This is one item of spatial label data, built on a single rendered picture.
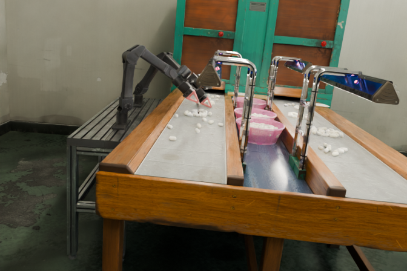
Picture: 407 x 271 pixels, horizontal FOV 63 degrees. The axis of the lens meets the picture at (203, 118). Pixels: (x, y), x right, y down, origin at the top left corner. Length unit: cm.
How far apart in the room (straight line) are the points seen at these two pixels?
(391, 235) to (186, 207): 66
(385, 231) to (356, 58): 301
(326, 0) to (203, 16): 98
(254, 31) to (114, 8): 159
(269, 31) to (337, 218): 194
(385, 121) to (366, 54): 82
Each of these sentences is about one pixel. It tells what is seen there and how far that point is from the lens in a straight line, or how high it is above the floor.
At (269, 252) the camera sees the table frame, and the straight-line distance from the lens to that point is 126.
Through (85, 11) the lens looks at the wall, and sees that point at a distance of 383.
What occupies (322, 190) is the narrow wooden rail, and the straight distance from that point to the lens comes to 121.
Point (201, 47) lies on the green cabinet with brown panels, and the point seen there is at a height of 112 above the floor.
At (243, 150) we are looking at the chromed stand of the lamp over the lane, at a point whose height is 77.
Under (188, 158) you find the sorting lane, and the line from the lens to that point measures 128.
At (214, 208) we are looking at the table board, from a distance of 111.
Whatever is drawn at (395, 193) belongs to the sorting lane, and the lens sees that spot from 132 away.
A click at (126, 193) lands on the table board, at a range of 113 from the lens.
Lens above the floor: 118
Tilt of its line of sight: 13 degrees down
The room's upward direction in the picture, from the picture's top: 5 degrees clockwise
